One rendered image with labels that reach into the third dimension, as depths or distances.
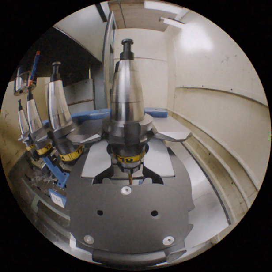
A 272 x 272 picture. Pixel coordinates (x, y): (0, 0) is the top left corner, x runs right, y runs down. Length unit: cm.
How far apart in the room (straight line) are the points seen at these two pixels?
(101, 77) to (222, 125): 86
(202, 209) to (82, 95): 110
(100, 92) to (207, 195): 102
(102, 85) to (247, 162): 99
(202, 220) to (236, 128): 48
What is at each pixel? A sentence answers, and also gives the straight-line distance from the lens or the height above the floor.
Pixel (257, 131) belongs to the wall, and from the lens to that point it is 47.
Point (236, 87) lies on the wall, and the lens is 51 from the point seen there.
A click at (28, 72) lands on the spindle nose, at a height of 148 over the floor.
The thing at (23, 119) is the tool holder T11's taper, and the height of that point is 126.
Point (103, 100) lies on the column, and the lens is 71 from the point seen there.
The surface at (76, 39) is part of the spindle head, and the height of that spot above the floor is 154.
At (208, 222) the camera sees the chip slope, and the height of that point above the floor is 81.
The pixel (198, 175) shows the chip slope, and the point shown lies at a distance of 62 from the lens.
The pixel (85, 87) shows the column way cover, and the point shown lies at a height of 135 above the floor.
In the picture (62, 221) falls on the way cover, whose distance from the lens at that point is 65.
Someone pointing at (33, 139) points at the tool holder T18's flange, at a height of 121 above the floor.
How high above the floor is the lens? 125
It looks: 28 degrees down
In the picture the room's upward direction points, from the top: straight up
